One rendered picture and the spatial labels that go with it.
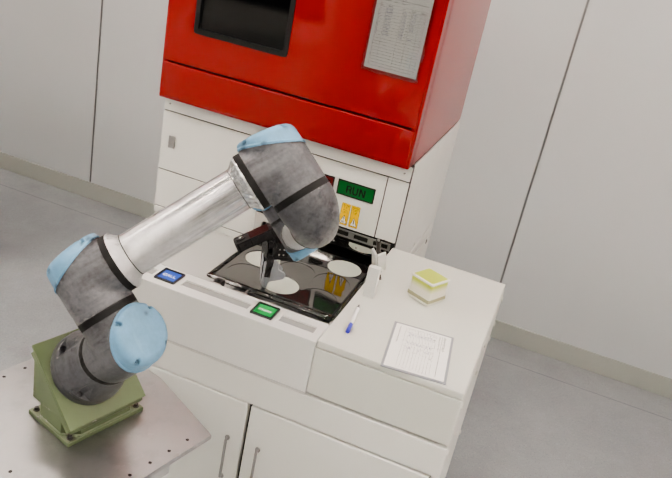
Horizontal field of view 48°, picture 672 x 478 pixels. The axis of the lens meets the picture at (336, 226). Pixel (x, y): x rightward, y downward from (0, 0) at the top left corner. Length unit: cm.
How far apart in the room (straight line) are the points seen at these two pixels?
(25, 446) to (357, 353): 70
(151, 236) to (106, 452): 45
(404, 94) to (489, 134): 159
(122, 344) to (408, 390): 65
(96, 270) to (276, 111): 97
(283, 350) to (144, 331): 45
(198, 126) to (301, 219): 108
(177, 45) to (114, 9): 201
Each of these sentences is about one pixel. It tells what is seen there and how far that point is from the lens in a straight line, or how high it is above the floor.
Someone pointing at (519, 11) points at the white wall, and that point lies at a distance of 357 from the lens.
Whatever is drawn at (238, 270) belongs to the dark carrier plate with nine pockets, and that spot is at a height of 90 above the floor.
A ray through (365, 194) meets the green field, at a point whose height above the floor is 110.
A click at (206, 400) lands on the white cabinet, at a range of 197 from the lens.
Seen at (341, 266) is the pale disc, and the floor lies 90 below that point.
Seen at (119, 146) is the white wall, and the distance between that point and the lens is 450.
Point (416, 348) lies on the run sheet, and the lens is 180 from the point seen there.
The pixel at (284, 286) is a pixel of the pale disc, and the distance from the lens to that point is 207.
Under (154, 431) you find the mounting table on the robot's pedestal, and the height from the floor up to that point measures 82.
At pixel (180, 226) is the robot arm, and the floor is 128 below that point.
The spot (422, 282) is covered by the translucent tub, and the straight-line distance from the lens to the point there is 198.
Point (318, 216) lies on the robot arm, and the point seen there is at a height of 134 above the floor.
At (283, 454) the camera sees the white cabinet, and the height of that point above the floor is 63.
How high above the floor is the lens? 188
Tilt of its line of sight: 23 degrees down
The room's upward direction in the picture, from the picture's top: 12 degrees clockwise
